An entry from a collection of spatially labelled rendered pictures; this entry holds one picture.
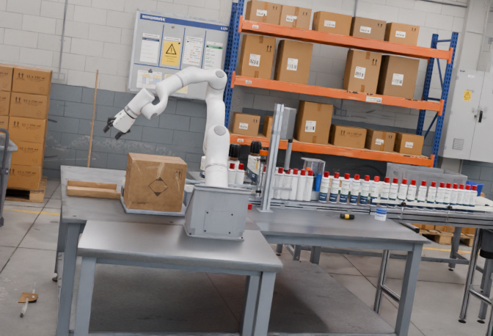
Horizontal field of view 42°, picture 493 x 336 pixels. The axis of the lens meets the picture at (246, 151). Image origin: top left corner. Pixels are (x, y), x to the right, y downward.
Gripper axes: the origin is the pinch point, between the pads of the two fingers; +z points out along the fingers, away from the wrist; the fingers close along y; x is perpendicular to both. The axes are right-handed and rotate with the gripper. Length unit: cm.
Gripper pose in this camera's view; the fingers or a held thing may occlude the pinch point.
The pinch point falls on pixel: (111, 133)
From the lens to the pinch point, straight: 360.4
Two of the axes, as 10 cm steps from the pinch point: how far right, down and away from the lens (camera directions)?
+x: -4.7, -5.8, 6.6
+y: 5.5, 4.0, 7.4
